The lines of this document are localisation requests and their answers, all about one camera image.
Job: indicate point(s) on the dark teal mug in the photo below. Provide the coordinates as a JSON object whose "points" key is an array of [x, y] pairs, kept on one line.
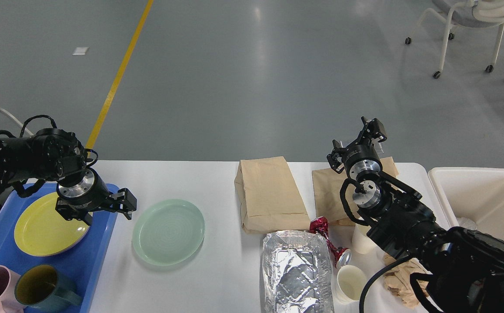
{"points": [[46, 289]]}

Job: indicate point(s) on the lower white paper cup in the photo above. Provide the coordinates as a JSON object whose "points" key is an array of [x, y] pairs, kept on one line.
{"points": [[349, 284]]}

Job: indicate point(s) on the brown paper bag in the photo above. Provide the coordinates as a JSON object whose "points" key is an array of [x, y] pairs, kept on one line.
{"points": [[327, 185], [269, 198]]}

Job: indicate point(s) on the right brown paper bag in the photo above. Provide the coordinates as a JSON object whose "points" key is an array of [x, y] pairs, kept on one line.
{"points": [[327, 185]]}

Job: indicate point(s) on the white office chair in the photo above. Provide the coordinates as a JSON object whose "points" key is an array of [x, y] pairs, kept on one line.
{"points": [[472, 14]]}

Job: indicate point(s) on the light green plate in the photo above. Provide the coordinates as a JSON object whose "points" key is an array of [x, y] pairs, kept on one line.
{"points": [[168, 233]]}

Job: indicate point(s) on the aluminium foil container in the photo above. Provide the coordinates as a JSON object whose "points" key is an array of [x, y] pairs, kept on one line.
{"points": [[297, 273]]}

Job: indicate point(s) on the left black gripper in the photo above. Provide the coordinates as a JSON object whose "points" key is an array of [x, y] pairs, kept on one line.
{"points": [[91, 194]]}

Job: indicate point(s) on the crumpled brown paper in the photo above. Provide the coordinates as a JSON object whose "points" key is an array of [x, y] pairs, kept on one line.
{"points": [[397, 281]]}

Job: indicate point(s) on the white paper cup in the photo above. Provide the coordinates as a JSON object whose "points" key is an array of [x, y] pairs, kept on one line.
{"points": [[349, 284], [361, 243]]}

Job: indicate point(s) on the white plastic bin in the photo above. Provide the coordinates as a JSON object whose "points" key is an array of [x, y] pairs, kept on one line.
{"points": [[478, 194]]}

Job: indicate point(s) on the blue plastic tray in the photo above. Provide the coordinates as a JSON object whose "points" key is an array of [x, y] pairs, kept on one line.
{"points": [[81, 263]]}

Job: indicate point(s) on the upper white paper cup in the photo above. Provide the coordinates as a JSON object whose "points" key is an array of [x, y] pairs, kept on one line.
{"points": [[361, 243]]}

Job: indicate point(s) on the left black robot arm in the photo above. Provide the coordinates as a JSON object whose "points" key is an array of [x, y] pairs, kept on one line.
{"points": [[55, 155]]}

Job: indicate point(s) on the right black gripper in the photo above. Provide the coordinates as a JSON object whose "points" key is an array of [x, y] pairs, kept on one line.
{"points": [[362, 156]]}

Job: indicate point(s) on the crushed red can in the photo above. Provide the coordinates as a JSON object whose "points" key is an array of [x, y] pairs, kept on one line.
{"points": [[342, 255]]}

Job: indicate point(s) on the yellow plate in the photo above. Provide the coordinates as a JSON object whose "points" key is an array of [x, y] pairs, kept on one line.
{"points": [[41, 232]]}

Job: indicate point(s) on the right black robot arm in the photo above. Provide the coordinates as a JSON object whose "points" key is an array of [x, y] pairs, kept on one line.
{"points": [[465, 268]]}

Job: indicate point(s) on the clear plastic wrap in bin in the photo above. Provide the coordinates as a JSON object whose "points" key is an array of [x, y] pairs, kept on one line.
{"points": [[466, 223]]}

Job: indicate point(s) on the left brown paper bag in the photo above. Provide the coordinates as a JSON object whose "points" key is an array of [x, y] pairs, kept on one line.
{"points": [[269, 198]]}

